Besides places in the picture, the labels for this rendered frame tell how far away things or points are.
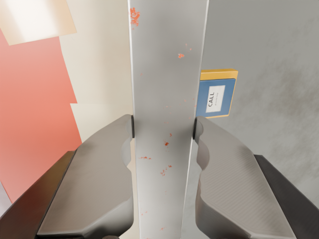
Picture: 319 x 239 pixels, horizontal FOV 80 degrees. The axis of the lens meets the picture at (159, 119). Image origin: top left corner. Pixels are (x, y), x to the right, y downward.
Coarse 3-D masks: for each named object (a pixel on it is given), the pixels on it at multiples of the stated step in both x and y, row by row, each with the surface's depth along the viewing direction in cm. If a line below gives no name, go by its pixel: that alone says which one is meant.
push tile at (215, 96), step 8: (200, 80) 45; (208, 80) 45; (216, 80) 46; (224, 80) 46; (232, 80) 47; (200, 88) 46; (208, 88) 46; (216, 88) 47; (224, 88) 47; (232, 88) 48; (200, 96) 47; (208, 96) 47; (216, 96) 48; (224, 96) 49; (200, 104) 48; (208, 104) 48; (216, 104) 49; (224, 104) 50; (200, 112) 49; (208, 112) 50; (216, 112) 50; (224, 112) 51
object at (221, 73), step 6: (204, 72) 46; (210, 72) 46; (216, 72) 47; (222, 72) 47; (228, 72) 48; (234, 72) 48; (204, 78) 47; (210, 78) 47; (216, 78) 47; (222, 78) 48; (228, 114) 54
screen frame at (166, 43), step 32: (128, 0) 9; (160, 0) 9; (192, 0) 9; (160, 32) 9; (192, 32) 9; (160, 64) 10; (192, 64) 10; (160, 96) 11; (192, 96) 11; (160, 128) 12; (192, 128) 12; (160, 160) 13; (160, 192) 15; (160, 224) 16
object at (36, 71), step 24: (0, 48) 13; (24, 48) 13; (48, 48) 13; (0, 72) 14; (24, 72) 14; (48, 72) 14; (0, 96) 15; (24, 96) 15; (48, 96) 15; (72, 96) 15
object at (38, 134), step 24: (0, 120) 16; (24, 120) 16; (48, 120) 16; (72, 120) 16; (0, 144) 17; (24, 144) 17; (48, 144) 17; (72, 144) 17; (0, 168) 18; (24, 168) 18; (48, 168) 18; (0, 192) 20; (0, 216) 22
